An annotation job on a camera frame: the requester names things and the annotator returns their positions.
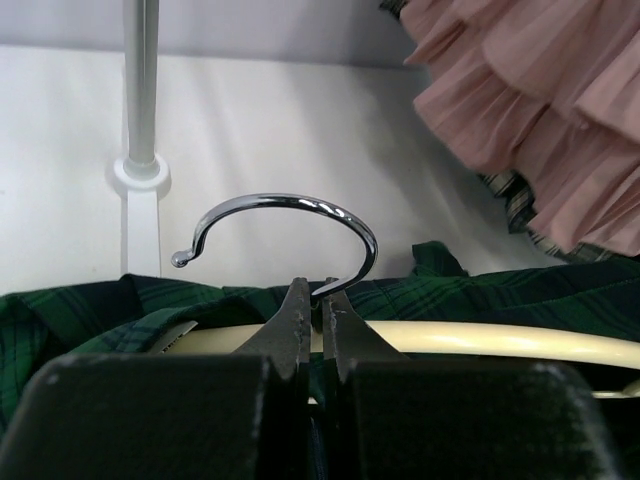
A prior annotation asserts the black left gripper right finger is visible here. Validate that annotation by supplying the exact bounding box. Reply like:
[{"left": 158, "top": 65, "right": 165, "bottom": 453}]
[{"left": 322, "top": 279, "right": 620, "bottom": 479}]

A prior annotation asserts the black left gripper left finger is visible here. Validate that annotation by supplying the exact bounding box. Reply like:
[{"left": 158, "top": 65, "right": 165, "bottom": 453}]
[{"left": 1, "top": 278, "right": 311, "bottom": 479}]

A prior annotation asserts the green plaid skirt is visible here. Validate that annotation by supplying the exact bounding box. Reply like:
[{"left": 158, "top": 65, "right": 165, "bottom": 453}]
[{"left": 1, "top": 242, "right": 639, "bottom": 422}]

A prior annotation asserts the cream hanger with metal hook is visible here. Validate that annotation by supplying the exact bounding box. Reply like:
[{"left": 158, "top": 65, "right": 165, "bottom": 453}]
[{"left": 171, "top": 193, "right": 639, "bottom": 401}]

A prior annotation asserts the pink pleated skirt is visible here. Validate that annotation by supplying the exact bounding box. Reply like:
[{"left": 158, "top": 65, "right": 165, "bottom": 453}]
[{"left": 402, "top": 0, "right": 640, "bottom": 259}]

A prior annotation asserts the white metal clothes rack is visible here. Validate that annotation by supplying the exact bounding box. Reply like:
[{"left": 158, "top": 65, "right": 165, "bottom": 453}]
[{"left": 106, "top": 1, "right": 171, "bottom": 277}]

